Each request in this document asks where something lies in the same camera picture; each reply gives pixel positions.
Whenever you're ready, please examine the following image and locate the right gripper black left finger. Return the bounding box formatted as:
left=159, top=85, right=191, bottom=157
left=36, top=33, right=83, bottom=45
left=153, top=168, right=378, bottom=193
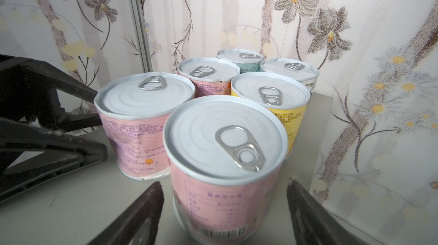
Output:
left=89, top=181, right=164, bottom=245

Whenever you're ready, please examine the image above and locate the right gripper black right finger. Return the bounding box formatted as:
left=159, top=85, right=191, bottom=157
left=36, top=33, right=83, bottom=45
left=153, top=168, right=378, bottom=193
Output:
left=286, top=178, right=365, bottom=245

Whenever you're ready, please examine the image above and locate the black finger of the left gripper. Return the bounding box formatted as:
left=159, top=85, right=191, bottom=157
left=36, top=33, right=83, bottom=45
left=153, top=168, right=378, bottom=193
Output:
left=1, top=118, right=108, bottom=202
left=1, top=55, right=102, bottom=132

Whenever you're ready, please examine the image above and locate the pink can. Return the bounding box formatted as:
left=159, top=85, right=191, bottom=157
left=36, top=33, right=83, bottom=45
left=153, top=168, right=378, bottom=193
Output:
left=163, top=95, right=288, bottom=245
left=94, top=72, right=196, bottom=181
left=177, top=58, right=240, bottom=98

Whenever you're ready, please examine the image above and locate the yellow label can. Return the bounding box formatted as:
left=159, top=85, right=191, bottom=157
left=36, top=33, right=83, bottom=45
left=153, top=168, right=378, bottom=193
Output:
left=230, top=72, right=311, bottom=156

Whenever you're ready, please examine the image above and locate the teal coconut can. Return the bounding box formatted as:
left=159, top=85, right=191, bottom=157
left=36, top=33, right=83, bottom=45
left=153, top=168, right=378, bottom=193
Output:
left=216, top=49, right=265, bottom=73
left=260, top=58, right=320, bottom=93

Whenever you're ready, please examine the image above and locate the grey metal cabinet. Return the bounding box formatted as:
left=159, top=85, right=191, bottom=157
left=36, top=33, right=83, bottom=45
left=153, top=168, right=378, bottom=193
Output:
left=1, top=93, right=333, bottom=245

